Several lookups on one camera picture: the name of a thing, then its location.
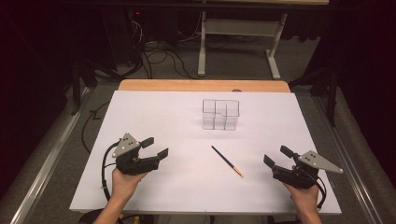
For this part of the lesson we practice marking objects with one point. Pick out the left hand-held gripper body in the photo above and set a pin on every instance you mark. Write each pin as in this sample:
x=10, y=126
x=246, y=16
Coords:
x=134, y=163

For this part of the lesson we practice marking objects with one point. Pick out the person's left dark sleeve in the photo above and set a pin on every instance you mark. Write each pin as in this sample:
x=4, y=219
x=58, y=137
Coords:
x=88, y=217

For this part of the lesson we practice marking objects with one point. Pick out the black metal stand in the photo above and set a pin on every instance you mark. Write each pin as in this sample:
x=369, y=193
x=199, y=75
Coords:
x=77, y=87
x=331, y=93

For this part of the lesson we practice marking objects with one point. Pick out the clear plastic divided container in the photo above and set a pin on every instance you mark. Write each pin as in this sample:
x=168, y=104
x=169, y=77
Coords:
x=220, y=114

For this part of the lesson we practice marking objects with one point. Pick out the black pencil with orange end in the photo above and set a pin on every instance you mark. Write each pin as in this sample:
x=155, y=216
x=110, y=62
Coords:
x=226, y=160

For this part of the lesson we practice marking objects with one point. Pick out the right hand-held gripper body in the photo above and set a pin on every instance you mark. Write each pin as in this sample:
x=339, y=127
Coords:
x=295, y=177

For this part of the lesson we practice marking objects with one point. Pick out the white metal desk frame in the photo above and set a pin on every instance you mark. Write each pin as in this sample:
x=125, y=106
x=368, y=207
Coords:
x=238, y=27

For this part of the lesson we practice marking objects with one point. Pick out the dark box with red light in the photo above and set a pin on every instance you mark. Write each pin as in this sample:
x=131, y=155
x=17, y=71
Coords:
x=124, y=34

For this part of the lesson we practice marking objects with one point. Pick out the white table cover sheet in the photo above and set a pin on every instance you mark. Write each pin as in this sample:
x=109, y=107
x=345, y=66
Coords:
x=186, y=186

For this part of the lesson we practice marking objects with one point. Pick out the person's right hand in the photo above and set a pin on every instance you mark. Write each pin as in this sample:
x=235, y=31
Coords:
x=305, y=199

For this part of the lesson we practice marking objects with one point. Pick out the aluminium floor rail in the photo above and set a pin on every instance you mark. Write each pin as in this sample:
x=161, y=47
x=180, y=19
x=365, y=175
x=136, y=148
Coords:
x=351, y=174
x=46, y=161

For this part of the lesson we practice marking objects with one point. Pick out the person's left hand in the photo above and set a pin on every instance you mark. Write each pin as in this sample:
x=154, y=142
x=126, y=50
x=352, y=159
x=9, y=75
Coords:
x=123, y=186

